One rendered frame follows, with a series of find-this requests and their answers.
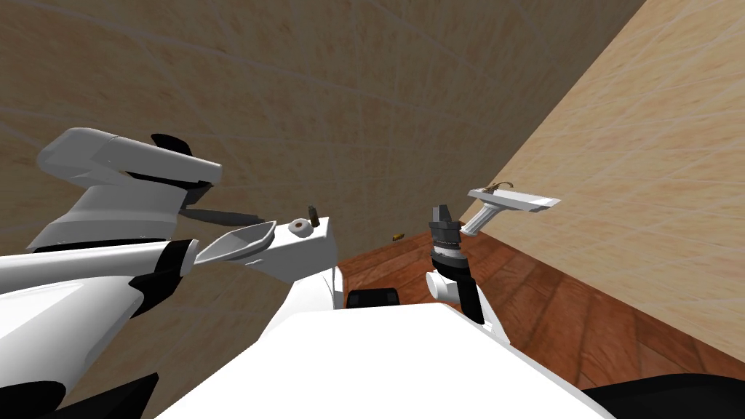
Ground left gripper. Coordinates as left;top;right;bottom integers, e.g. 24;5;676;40
179;207;264;228

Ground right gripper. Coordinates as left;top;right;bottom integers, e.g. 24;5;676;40
429;204;463;249

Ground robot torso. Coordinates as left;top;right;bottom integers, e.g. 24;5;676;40
154;268;618;419

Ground white pedestal sink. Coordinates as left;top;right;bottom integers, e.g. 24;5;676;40
459;180;562;237

